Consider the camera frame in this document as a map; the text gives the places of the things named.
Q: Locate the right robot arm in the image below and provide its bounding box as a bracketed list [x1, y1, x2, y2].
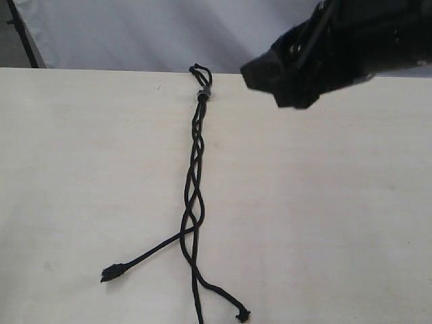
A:
[240, 1, 431, 109]

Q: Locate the black stand pole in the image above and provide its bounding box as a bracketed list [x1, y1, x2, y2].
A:
[6, 0, 40, 68]

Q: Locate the grey backdrop cloth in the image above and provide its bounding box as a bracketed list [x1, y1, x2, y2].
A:
[16, 0, 316, 74]

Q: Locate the black cable clamp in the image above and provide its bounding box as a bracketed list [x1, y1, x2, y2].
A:
[197, 86, 211, 101]

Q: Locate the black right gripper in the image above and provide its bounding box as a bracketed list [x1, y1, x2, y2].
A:
[240, 1, 375, 109]

